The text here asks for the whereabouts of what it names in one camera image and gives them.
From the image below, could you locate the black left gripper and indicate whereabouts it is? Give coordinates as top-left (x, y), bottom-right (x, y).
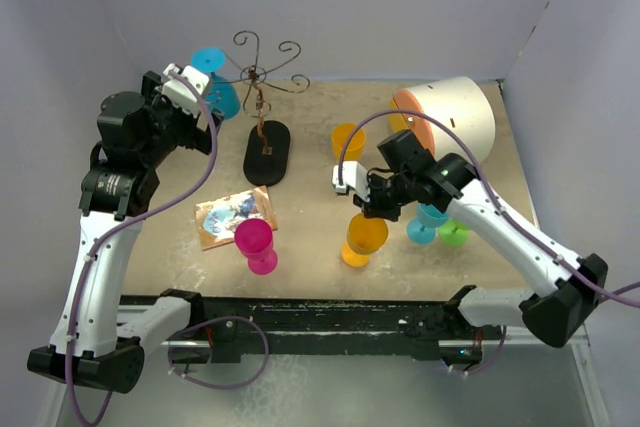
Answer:
top-left (140, 72), bottom-right (222, 167)

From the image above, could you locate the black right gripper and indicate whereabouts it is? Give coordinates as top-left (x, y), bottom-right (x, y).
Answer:
top-left (354, 170), bottom-right (416, 222)

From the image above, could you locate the yellow wine glass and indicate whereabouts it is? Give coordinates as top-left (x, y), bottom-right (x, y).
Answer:
top-left (340, 213), bottom-right (389, 268)
top-left (331, 123), bottom-right (367, 161)

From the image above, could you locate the blue wine glass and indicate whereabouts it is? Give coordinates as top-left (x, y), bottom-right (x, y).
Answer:
top-left (191, 46), bottom-right (240, 120)
top-left (406, 203), bottom-right (449, 245)

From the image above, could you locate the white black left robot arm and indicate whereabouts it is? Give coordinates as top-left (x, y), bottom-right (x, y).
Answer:
top-left (27, 64), bottom-right (223, 393)

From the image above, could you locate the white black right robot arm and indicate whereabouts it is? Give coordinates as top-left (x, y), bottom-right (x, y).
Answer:
top-left (332, 130), bottom-right (608, 348)

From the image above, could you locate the green wine glass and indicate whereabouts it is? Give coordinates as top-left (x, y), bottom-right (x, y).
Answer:
top-left (438, 218), bottom-right (471, 247)

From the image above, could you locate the metal wine glass rack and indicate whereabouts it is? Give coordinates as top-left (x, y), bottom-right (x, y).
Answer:
top-left (229, 30), bottom-right (311, 187)

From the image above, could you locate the pink wine glass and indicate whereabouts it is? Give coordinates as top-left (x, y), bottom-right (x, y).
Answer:
top-left (234, 218), bottom-right (278, 275)

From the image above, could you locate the illustrated book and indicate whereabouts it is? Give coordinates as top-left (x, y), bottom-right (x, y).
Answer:
top-left (194, 186), bottom-right (278, 251)

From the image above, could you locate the white cylindrical drawer cabinet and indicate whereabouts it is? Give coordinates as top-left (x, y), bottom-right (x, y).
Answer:
top-left (389, 76), bottom-right (496, 162)

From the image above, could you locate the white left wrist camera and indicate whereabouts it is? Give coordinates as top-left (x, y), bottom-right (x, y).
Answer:
top-left (160, 63), bottom-right (212, 118)

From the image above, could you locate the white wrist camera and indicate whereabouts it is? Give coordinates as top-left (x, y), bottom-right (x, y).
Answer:
top-left (331, 161), bottom-right (370, 202)
top-left (160, 63), bottom-right (212, 118)

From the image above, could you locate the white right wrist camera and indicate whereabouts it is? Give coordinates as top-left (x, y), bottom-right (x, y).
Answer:
top-left (331, 161), bottom-right (370, 202)

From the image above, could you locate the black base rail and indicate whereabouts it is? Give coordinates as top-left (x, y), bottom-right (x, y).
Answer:
top-left (119, 289), bottom-right (506, 366)

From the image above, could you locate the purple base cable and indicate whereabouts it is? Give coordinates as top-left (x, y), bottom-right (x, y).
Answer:
top-left (167, 314), bottom-right (271, 391)

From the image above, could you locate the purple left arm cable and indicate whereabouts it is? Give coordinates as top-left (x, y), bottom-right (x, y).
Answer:
top-left (64, 70), bottom-right (219, 427)

